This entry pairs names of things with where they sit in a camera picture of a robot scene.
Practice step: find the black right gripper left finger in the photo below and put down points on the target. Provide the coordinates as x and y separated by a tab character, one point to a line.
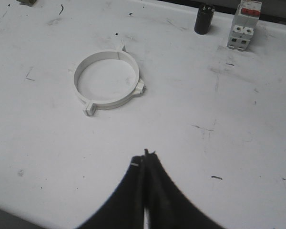
124	209

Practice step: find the brass valve red handwheel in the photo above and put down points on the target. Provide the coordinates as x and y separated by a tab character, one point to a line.
27	2

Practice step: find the white circuit breaker red switch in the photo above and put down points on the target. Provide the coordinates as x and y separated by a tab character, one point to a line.
243	25

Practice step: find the white half pipe clamp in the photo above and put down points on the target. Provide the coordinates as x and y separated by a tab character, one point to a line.
98	80
136	88

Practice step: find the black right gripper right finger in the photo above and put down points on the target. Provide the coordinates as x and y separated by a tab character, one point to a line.
167	206

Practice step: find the dark brown cylindrical capacitor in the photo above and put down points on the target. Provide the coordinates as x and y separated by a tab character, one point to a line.
204	19

